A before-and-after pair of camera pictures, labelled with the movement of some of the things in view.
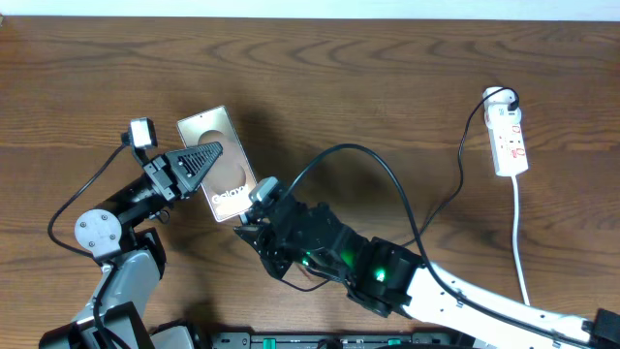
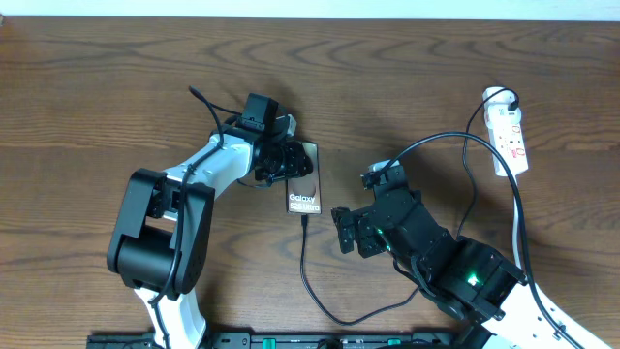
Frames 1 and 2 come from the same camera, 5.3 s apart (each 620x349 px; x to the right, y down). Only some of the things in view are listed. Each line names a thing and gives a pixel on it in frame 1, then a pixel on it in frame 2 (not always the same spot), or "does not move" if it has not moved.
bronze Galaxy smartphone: (228, 186) to (303, 193)
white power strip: (506, 133) does not move
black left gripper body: (162, 181) to (282, 163)
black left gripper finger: (192, 167) to (307, 166)
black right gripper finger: (251, 234) to (346, 227)
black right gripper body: (279, 257) to (369, 241)
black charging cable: (454, 198) to (513, 104)
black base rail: (344, 340) does not move
